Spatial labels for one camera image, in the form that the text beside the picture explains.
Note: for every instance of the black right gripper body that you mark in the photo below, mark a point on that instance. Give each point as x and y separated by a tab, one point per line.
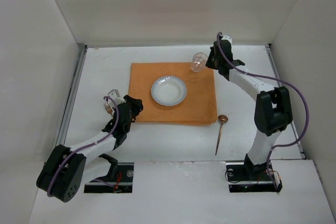
213	57

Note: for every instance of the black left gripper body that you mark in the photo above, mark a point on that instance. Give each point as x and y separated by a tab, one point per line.
122	114

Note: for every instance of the clear plastic cup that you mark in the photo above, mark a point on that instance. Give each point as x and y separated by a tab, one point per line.
199	62

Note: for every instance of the white round plate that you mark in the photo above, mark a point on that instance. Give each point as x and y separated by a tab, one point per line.
168	91

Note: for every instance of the orange cloth placemat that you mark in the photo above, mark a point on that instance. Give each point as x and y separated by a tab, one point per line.
199	106

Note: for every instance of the copper spoon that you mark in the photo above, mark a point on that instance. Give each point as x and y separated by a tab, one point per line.
223	119

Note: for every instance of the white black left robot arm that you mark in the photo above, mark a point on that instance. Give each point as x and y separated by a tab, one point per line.
67	167

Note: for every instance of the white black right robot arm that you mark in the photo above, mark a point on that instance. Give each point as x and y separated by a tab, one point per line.
272	104

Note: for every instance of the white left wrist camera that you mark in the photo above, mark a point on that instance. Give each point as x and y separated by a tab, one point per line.
114	94

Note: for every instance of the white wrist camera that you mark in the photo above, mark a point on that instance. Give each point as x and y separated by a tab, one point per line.
227	37
114	94

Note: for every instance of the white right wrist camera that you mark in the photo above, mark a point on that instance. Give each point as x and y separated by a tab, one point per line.
227	37

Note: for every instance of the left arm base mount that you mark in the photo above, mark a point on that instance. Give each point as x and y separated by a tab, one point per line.
117	180

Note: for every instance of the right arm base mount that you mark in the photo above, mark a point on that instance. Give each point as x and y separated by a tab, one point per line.
240	180

